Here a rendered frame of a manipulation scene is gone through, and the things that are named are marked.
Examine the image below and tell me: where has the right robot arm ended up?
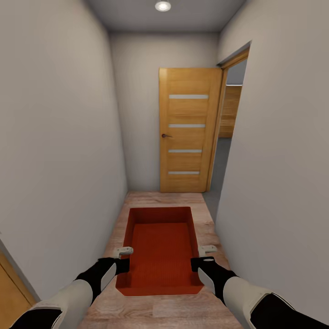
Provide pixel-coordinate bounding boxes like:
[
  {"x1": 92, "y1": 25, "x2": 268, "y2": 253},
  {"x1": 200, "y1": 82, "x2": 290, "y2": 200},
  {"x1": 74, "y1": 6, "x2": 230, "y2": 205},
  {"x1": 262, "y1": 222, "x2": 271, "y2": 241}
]
[{"x1": 191, "y1": 245, "x2": 329, "y2": 329}]

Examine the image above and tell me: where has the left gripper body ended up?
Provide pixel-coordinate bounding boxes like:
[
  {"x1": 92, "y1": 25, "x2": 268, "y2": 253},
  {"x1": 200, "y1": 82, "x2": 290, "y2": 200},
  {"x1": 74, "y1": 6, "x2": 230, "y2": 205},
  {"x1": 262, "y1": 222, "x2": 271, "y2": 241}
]
[{"x1": 115, "y1": 258, "x2": 130, "y2": 275}]

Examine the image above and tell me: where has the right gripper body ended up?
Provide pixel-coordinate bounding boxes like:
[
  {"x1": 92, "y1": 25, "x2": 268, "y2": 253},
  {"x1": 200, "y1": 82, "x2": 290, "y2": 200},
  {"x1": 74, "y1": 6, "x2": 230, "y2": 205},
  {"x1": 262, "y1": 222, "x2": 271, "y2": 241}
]
[{"x1": 191, "y1": 256, "x2": 214, "y2": 272}]

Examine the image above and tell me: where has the storage box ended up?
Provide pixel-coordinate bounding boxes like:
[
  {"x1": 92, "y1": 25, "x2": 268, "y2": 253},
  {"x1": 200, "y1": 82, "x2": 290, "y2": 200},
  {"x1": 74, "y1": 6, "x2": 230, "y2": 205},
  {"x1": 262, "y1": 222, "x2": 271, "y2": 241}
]
[{"x1": 115, "y1": 207, "x2": 204, "y2": 297}]

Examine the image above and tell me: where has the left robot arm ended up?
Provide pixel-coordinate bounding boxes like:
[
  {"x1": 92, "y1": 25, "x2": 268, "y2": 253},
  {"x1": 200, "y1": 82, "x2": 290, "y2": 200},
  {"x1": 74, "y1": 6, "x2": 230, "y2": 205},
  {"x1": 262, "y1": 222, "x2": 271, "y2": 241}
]
[{"x1": 9, "y1": 247, "x2": 133, "y2": 329}]

